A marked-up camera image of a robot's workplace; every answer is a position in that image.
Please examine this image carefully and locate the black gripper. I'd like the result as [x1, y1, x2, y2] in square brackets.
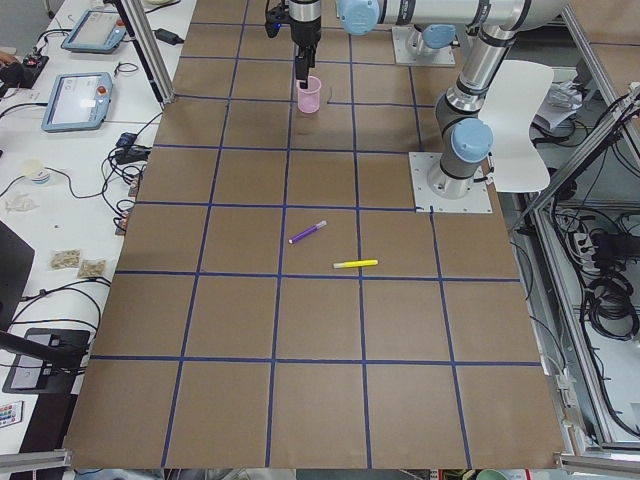
[290, 19, 321, 83]

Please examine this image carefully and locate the purple highlighter pen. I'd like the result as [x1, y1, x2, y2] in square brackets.
[288, 220, 327, 245]

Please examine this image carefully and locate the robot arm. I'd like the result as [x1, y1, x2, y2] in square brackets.
[337, 1, 567, 199]

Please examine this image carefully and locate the pink mesh cup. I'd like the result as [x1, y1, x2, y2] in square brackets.
[297, 76, 322, 114]

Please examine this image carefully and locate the white paper cup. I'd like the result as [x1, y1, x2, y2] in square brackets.
[21, 159, 50, 185]

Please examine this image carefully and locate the black power adapter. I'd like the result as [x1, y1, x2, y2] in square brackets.
[153, 28, 184, 45]

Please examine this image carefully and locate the yellow highlighter pen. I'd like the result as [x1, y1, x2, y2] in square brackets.
[332, 259, 379, 269]

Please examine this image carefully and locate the upper teach pendant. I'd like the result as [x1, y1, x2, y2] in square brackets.
[61, 9, 127, 54]

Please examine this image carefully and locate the teach pendant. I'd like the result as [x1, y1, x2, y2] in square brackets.
[61, 9, 127, 54]
[41, 72, 113, 133]

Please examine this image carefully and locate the white chair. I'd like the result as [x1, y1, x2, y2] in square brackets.
[479, 60, 554, 193]

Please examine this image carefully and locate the lower teach pendant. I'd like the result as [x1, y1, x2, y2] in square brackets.
[41, 72, 113, 133]

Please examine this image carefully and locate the black tablet stand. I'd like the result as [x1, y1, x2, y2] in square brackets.
[1, 328, 90, 394]

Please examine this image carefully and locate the remote control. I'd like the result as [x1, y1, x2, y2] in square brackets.
[0, 400, 24, 428]

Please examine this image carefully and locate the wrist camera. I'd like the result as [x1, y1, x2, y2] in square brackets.
[264, 1, 288, 39]

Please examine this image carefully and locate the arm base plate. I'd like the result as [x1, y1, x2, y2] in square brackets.
[409, 152, 493, 214]
[392, 24, 456, 67]

